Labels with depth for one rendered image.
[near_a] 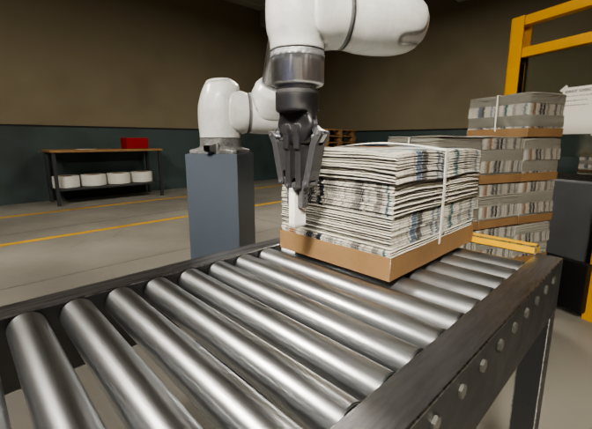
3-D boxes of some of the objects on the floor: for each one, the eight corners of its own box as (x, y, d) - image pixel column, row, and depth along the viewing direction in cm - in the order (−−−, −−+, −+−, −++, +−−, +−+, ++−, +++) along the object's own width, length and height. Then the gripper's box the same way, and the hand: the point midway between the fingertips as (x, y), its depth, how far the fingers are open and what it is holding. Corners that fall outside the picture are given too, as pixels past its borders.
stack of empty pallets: (328, 181, 939) (329, 130, 915) (355, 183, 883) (357, 129, 859) (296, 185, 848) (296, 129, 824) (324, 188, 791) (325, 129, 767)
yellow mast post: (484, 279, 272) (511, 18, 238) (492, 277, 275) (520, 20, 241) (495, 284, 263) (524, 14, 229) (503, 282, 267) (534, 16, 233)
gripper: (342, 86, 58) (338, 229, 62) (287, 94, 67) (287, 218, 71) (310, 81, 53) (309, 237, 57) (255, 90, 62) (258, 223, 66)
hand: (297, 207), depth 63 cm, fingers closed
